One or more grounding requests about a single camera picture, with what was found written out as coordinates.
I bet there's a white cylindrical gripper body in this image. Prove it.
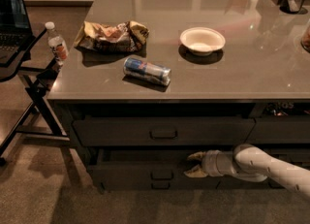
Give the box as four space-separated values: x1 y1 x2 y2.
201 150 226 176

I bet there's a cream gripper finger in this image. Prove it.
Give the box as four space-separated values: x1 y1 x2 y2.
187 151 206 161
184 165 208 178

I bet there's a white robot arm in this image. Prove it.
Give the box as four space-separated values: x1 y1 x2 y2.
184 144 310 199

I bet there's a dark drawer cabinet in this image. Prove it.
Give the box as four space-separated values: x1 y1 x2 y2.
51 99 309 191

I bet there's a snack packet in drawer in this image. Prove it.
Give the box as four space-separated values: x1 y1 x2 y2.
263 102 310 116

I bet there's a blue silver energy drink can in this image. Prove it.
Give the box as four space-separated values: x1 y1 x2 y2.
123 57 171 86

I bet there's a white paper bowl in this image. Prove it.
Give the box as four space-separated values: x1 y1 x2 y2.
180 27 226 56

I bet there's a crumpled chip bag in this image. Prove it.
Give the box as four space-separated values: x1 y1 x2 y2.
74 20 149 53

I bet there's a black laptop stand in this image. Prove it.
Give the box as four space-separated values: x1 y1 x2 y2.
0 23 67 166

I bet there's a clear plastic water bottle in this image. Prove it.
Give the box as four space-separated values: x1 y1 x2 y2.
45 21 69 66

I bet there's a black laptop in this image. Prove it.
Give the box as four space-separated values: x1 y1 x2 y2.
0 0 34 67

